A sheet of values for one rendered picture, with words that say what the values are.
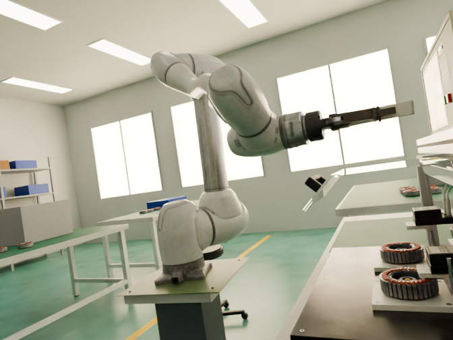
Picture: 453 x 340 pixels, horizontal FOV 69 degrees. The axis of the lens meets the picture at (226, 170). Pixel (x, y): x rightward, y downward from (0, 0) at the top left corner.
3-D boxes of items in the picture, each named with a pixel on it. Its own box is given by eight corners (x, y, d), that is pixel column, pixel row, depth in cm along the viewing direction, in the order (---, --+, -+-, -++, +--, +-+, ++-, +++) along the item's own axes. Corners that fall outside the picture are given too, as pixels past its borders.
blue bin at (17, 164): (2, 172, 623) (1, 163, 623) (23, 171, 661) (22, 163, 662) (16, 168, 606) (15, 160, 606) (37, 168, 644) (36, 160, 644)
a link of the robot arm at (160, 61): (167, 56, 112) (200, 60, 120) (145, 41, 123) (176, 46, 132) (160, 92, 118) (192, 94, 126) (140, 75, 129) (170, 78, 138)
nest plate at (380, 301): (372, 309, 68) (371, 303, 68) (373, 284, 82) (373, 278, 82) (458, 313, 62) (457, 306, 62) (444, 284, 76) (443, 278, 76)
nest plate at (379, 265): (374, 272, 90) (373, 267, 90) (375, 256, 104) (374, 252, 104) (437, 271, 84) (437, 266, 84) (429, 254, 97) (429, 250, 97)
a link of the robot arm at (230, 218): (193, 245, 135) (233, 233, 149) (216, 250, 123) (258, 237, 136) (170, 59, 134) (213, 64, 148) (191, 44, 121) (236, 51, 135)
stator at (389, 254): (381, 265, 91) (379, 251, 91) (379, 253, 101) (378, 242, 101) (428, 264, 87) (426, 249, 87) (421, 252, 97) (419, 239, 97)
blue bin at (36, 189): (15, 197, 638) (13, 187, 639) (35, 194, 677) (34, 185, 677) (29, 194, 621) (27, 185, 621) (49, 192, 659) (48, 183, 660)
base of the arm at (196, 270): (149, 289, 110) (147, 273, 110) (168, 270, 132) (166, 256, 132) (202, 283, 108) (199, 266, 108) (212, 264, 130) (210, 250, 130)
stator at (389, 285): (381, 300, 69) (378, 282, 69) (381, 281, 79) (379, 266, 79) (443, 302, 64) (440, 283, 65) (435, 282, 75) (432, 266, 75)
